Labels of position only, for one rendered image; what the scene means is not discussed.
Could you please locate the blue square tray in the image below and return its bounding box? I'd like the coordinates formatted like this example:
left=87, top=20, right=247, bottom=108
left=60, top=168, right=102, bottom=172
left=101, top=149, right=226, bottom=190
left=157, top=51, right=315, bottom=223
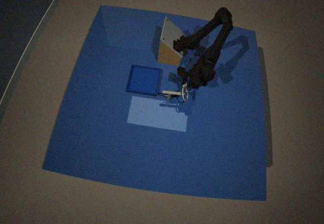
left=126, top=64, right=161, bottom=96

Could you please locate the dark grey t-shaped steel stake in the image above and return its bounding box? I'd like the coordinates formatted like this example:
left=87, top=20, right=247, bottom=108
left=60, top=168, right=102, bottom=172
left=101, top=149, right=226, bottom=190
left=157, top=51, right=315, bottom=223
left=162, top=90, right=182, bottom=101

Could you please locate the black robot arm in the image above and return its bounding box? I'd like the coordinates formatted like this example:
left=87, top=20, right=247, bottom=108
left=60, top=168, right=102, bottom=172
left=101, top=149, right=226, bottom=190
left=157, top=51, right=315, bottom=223
left=173, top=7, right=233, bottom=87

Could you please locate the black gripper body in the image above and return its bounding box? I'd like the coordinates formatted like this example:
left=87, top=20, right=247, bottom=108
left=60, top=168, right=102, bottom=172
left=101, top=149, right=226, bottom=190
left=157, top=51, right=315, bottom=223
left=177, top=64, right=208, bottom=86

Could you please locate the grey metal ring with small tab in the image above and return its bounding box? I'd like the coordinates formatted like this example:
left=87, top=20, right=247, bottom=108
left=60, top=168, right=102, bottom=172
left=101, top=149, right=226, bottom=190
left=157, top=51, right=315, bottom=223
left=182, top=82, right=189, bottom=102

